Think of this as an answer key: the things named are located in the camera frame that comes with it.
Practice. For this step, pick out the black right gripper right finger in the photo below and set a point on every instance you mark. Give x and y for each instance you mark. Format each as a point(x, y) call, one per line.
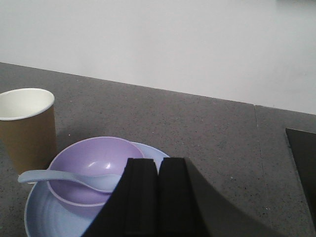
point(190, 207)

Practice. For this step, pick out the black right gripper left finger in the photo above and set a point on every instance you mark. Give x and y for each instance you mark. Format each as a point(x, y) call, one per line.
point(132, 209)

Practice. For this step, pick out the light blue plastic spoon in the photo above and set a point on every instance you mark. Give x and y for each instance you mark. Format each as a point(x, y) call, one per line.
point(101, 183)

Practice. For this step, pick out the purple plastic bowl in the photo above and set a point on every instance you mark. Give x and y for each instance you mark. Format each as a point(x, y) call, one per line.
point(93, 156)

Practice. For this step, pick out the brown paper cup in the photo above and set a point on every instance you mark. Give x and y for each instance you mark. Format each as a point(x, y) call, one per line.
point(27, 128)

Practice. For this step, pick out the light blue plate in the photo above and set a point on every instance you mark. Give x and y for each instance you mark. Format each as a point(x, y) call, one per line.
point(46, 216)

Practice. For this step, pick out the black induction cooktop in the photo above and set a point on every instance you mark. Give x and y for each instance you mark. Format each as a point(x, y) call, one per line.
point(303, 146)

